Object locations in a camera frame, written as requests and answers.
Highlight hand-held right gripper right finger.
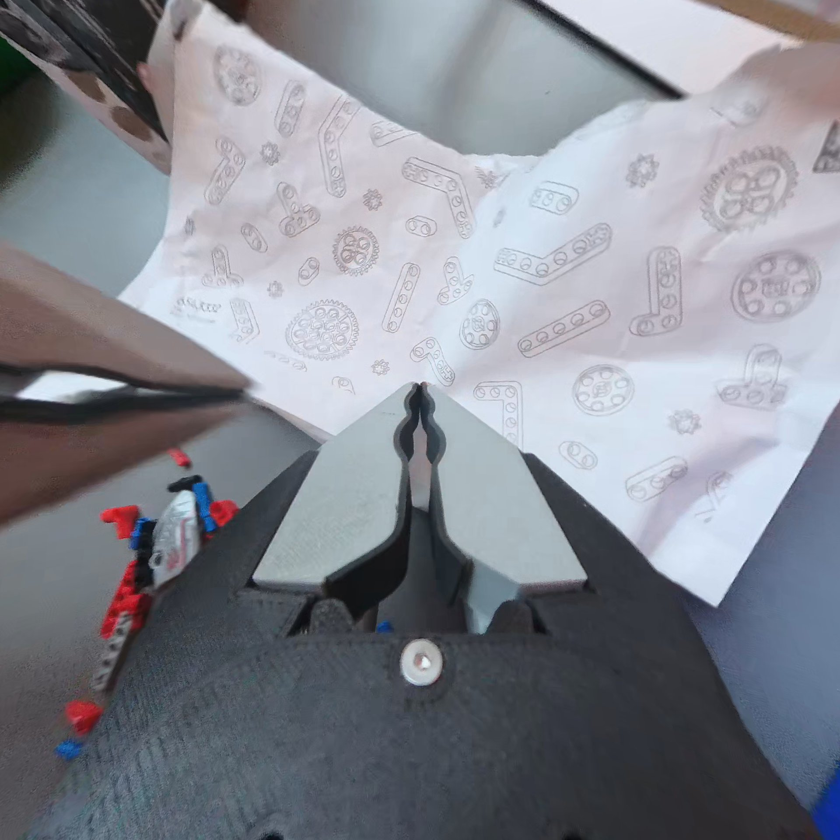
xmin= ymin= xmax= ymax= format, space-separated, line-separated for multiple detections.
xmin=422 ymin=384 xmax=588 ymax=636

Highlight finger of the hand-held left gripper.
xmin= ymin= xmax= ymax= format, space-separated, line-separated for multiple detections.
xmin=0 ymin=243 xmax=255 ymax=396
xmin=0 ymin=395 xmax=245 ymax=526

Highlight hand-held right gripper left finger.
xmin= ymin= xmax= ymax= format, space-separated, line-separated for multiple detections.
xmin=252 ymin=382 xmax=421 ymax=618

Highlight red lego beam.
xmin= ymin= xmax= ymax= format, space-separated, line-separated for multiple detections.
xmin=100 ymin=561 xmax=155 ymax=641

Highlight printed paper bag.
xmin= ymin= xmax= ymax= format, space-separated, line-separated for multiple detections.
xmin=20 ymin=0 xmax=840 ymax=608

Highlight blue plastic bin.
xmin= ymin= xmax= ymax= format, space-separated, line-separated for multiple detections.
xmin=810 ymin=787 xmax=840 ymax=840

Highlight red lego connector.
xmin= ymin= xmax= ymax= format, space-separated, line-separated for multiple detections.
xmin=100 ymin=504 xmax=142 ymax=540

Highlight black lego beam blue pins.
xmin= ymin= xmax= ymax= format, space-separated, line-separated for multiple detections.
xmin=128 ymin=517 xmax=158 ymax=592

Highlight light grey lego beam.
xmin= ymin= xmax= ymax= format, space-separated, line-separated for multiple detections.
xmin=88 ymin=617 xmax=132 ymax=693

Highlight red lego claw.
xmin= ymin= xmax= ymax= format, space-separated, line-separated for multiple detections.
xmin=64 ymin=699 xmax=105 ymax=736

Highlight black lego set box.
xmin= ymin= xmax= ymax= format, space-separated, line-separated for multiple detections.
xmin=0 ymin=0 xmax=175 ymax=175

